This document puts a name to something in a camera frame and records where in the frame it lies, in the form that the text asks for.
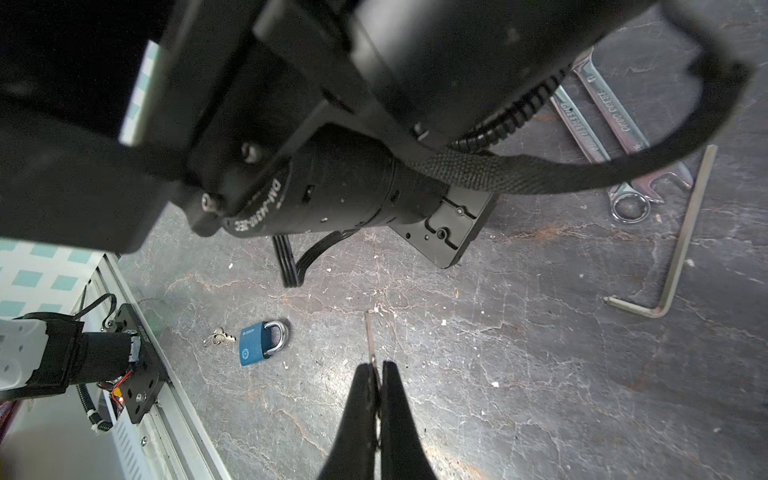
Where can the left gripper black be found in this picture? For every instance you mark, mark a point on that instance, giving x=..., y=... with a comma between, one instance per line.
x=450, y=225

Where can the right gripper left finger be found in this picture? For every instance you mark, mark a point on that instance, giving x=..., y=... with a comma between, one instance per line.
x=353, y=452

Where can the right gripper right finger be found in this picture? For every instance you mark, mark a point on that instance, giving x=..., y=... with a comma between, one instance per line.
x=402, y=454

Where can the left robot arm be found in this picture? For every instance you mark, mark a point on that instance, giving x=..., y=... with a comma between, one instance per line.
x=304, y=121

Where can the silver key near large padlock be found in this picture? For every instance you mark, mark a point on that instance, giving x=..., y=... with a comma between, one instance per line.
x=218, y=337

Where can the large blue padlock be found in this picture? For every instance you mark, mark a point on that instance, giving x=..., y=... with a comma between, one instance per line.
x=261, y=341

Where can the silver combination wrench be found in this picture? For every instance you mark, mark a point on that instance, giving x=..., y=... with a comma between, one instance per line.
x=627, y=205
x=624, y=127

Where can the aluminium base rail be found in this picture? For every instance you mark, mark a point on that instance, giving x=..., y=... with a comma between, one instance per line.
x=173, y=442

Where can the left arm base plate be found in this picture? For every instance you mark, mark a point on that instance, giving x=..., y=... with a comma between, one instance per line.
x=148, y=374

